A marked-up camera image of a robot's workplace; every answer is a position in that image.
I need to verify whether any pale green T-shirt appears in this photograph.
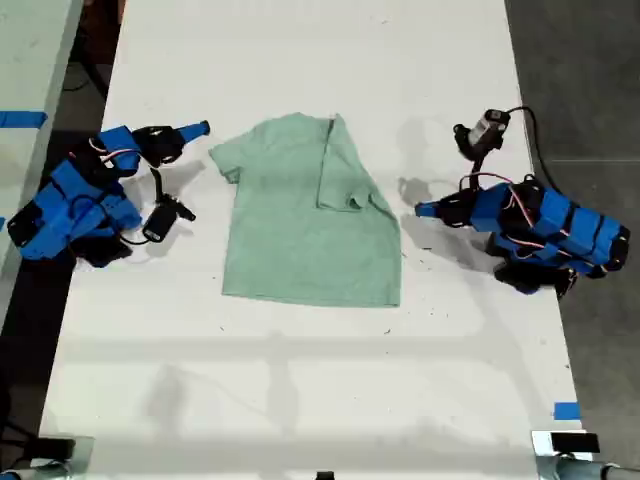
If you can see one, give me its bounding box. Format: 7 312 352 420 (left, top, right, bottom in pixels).
207 112 403 309

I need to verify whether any long blue tape strip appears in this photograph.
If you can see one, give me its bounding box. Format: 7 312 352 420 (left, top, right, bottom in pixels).
0 110 49 130

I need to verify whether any pale grey side table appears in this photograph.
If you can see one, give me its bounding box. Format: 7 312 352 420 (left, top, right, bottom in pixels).
0 0 86 324

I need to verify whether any short blue tape piece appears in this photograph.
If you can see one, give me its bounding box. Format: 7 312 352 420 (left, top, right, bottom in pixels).
553 401 583 422

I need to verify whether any small black box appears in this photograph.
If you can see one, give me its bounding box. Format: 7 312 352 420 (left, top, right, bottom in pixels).
549 432 600 455
33 437 77 462

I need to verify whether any grey metal pipe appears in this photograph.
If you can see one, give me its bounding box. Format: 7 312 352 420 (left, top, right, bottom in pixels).
536 454 640 480
0 461 72 480

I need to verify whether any black camera stalk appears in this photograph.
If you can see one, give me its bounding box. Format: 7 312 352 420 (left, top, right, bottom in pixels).
468 149 489 192
148 166 170 204

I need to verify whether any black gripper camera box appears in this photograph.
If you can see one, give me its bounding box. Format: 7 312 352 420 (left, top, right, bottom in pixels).
453 109 512 162
142 194 197 244

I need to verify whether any thin black floor cable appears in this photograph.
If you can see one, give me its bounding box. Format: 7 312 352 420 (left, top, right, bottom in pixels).
0 377 37 467
63 49 111 97

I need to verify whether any silver metal bracket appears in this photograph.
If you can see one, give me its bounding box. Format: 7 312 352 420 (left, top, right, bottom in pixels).
28 435 96 474
530 428 602 459

